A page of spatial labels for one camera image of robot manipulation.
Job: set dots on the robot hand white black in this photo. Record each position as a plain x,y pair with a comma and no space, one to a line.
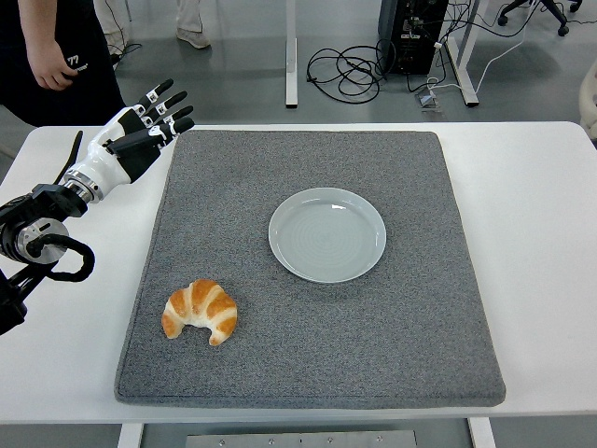
109,161

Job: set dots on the person's forearm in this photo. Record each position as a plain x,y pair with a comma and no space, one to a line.
39,46

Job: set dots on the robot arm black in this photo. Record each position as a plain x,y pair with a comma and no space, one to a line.
46,200

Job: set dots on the white desk leg with foot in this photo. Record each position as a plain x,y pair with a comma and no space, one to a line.
464,74
291,56

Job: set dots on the small clear floor device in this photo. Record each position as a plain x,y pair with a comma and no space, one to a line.
428,100

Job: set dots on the person's hand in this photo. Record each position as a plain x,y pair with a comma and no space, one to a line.
53,74

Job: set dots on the white curved frame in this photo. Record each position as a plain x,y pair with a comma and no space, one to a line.
584,91

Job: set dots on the white table leg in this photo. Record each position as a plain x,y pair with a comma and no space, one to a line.
129,436
482,434

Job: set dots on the grey metal plate with screws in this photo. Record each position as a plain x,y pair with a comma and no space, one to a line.
298,439

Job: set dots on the person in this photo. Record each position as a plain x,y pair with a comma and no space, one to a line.
84,88

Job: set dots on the grey fabric mat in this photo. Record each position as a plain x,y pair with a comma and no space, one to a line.
326,336

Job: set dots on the person's legs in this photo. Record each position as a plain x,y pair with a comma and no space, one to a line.
192,37

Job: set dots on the black computer tower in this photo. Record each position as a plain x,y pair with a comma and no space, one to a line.
415,51

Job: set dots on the croissant bread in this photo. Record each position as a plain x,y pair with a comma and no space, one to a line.
205,298

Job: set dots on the black office chair base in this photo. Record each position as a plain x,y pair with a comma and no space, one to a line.
555,11

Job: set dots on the pale grey round plate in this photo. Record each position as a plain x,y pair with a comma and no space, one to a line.
326,238

